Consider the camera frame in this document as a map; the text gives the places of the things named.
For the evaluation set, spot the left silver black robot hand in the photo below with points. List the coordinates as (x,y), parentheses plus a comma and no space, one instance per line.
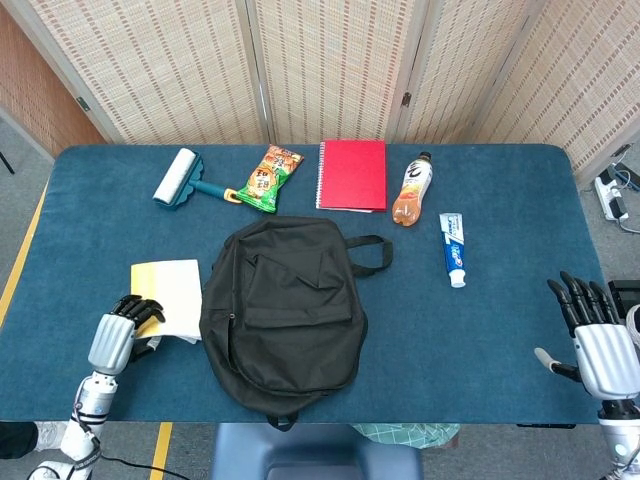
(112,340)

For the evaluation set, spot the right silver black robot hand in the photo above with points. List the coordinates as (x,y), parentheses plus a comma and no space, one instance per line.
(605,355)

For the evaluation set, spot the yellow white notebook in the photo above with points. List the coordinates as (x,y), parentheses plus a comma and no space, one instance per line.
(172,290)

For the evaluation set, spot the black backpack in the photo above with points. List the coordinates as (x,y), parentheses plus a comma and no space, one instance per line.
(290,320)

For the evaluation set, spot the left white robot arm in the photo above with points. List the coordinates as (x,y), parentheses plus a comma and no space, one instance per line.
(92,395)

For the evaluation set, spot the white sneaker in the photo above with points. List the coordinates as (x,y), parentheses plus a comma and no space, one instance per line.
(635,325)
(50,435)

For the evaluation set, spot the black box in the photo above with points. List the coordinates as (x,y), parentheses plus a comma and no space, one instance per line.
(627,295)

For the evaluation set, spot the blue table cover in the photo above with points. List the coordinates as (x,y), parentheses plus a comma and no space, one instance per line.
(475,340)

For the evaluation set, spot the black trouser leg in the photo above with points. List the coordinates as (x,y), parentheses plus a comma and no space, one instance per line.
(17,440)

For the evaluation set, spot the white power strip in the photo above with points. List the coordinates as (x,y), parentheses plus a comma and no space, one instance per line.
(607,192)

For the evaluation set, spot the teal lint roller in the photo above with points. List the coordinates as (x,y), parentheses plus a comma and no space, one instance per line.
(175,177)

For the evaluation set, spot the blue white toothpaste tube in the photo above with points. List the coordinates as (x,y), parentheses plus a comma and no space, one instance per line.
(453,247)

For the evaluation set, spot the black metal leg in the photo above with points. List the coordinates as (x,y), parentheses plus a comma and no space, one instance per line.
(7,162)

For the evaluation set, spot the green checked cloth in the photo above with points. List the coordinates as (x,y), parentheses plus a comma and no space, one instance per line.
(405,434)

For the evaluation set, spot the green snack bag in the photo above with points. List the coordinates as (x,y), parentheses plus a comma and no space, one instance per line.
(267,180)

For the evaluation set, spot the blue padded chair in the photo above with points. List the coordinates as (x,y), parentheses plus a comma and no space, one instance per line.
(310,450)

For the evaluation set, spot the metal screen hinge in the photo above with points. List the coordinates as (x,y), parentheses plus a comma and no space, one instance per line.
(406,98)
(83,104)

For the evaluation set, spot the orange drink bottle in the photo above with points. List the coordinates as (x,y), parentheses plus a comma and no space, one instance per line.
(411,197)

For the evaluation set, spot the woven bamboo folding screen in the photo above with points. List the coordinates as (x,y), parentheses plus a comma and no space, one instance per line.
(175,75)

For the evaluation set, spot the red spiral notebook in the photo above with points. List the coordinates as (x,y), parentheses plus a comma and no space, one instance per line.
(352,175)

